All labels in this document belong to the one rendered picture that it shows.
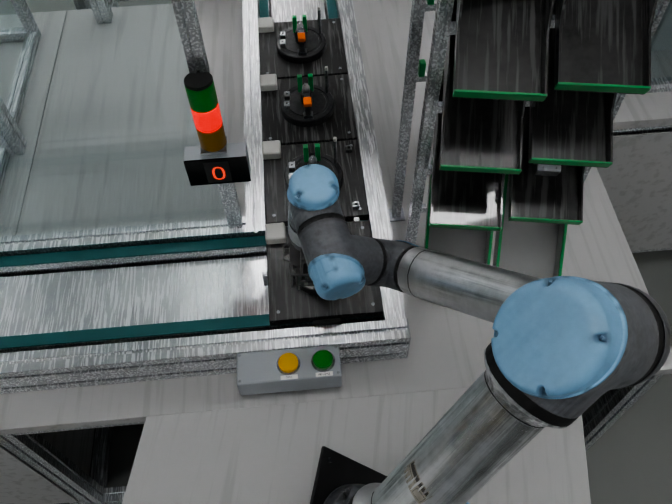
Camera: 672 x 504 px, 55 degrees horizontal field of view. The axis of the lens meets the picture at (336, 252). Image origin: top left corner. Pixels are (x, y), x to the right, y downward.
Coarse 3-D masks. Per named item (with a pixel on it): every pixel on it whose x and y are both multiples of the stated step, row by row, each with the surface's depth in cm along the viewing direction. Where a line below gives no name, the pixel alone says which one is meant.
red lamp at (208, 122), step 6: (216, 108) 115; (192, 114) 116; (198, 114) 114; (204, 114) 114; (210, 114) 115; (216, 114) 116; (198, 120) 116; (204, 120) 115; (210, 120) 116; (216, 120) 117; (198, 126) 117; (204, 126) 117; (210, 126) 117; (216, 126) 118; (204, 132) 118; (210, 132) 118
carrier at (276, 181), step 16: (272, 144) 160; (304, 144) 153; (320, 144) 163; (336, 144) 151; (352, 144) 162; (272, 160) 160; (288, 160) 160; (304, 160) 156; (320, 160) 157; (336, 160) 155; (352, 160) 159; (272, 176) 157; (288, 176) 154; (336, 176) 154; (352, 176) 157; (272, 192) 154; (352, 192) 154; (272, 208) 151; (352, 208) 151
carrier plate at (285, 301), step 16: (352, 224) 149; (368, 224) 148; (272, 256) 144; (272, 272) 142; (288, 272) 142; (272, 288) 139; (288, 288) 139; (368, 288) 139; (272, 304) 137; (288, 304) 137; (304, 304) 137; (320, 304) 137; (336, 304) 137; (352, 304) 137; (368, 304) 137; (272, 320) 135; (288, 320) 135; (304, 320) 136
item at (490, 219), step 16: (432, 160) 123; (432, 176) 120; (448, 176) 122; (464, 176) 122; (480, 176) 122; (496, 176) 122; (432, 192) 120; (448, 192) 122; (464, 192) 122; (480, 192) 121; (496, 192) 121; (432, 208) 119; (448, 208) 121; (464, 208) 121; (480, 208) 121; (496, 208) 121; (432, 224) 119; (448, 224) 119; (464, 224) 121; (480, 224) 120; (496, 224) 120
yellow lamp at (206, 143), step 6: (222, 126) 120; (198, 132) 119; (216, 132) 119; (222, 132) 120; (204, 138) 119; (210, 138) 119; (216, 138) 120; (222, 138) 121; (204, 144) 121; (210, 144) 121; (216, 144) 121; (222, 144) 122; (210, 150) 122; (216, 150) 122
